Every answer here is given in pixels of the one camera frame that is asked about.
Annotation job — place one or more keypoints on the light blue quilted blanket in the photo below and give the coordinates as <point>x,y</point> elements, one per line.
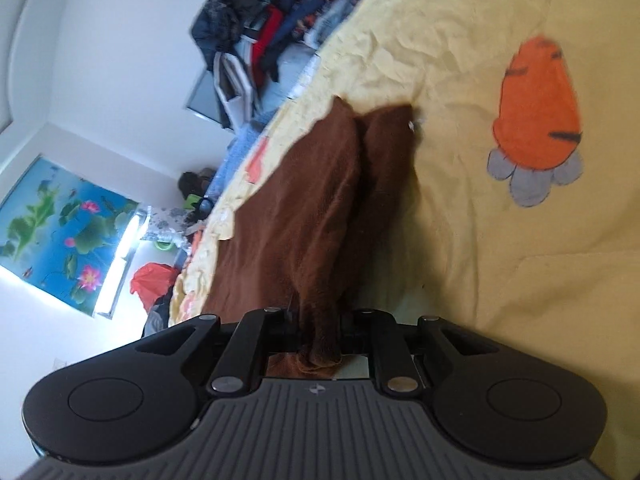
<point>240,146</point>

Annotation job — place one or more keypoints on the yellow patterned bed quilt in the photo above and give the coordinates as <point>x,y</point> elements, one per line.
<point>549,266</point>

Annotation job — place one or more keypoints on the pile of mixed clothes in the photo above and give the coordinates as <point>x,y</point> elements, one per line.
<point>257,50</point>

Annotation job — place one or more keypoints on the black bag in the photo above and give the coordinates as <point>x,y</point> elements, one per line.
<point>193,186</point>

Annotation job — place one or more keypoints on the lotus flower wall poster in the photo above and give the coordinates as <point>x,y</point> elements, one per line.
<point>69,237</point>

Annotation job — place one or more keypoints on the grey framed board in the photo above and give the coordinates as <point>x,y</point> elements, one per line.
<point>203,98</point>

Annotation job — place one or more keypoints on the red orange cloth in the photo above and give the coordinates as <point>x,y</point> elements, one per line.
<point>152,281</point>

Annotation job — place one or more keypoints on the brown knit sweater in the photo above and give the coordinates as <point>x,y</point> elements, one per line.
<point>301,242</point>

